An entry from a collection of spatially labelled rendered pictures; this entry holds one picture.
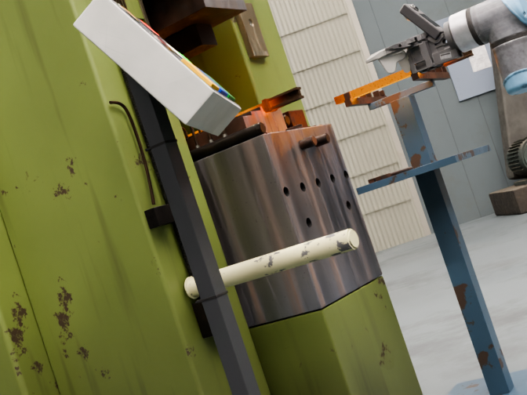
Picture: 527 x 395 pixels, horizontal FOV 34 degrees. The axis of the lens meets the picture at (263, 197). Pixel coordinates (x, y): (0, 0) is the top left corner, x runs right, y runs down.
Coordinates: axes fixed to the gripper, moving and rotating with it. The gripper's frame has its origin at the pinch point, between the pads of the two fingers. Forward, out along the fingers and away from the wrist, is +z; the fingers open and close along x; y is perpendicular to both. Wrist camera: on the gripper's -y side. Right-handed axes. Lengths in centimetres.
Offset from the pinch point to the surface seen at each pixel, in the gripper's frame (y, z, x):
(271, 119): 3.8, 33.6, 1.1
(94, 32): -13, 20, -75
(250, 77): -13, 48, 23
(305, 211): 29.5, 27.6, -8.2
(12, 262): 18, 92, -45
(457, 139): 8, 244, 764
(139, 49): -8, 14, -72
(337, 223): 35.3, 27.6, 6.0
